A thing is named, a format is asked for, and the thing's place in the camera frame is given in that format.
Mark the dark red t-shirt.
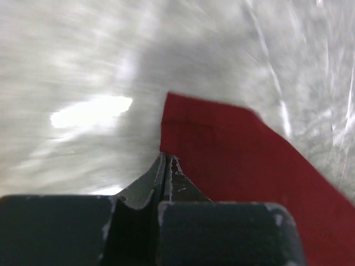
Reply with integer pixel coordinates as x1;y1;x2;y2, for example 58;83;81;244
160;93;354;265

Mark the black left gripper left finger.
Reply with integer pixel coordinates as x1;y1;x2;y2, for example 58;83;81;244
1;154;166;265

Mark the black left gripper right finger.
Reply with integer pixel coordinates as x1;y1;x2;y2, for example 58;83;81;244
156;156;307;265

